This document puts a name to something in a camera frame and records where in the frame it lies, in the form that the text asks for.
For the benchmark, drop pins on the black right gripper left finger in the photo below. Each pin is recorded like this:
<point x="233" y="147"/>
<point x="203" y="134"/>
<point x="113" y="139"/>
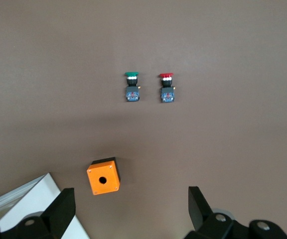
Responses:
<point x="51" y="221"/>

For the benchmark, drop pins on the green mushroom push button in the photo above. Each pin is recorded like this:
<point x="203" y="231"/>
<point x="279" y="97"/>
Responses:
<point x="132" y="89"/>

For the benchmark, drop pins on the red mushroom push button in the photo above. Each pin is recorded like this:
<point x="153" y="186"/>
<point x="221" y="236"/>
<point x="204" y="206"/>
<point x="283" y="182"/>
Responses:
<point x="167" y="90"/>

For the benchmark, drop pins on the orange push button box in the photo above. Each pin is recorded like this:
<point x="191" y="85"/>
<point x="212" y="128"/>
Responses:
<point x="103" y="180"/>

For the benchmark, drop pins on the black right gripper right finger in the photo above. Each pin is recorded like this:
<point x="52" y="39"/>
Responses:
<point x="220" y="229"/>

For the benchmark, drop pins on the white drawer cabinet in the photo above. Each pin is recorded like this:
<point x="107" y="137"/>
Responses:
<point x="36" y="199"/>

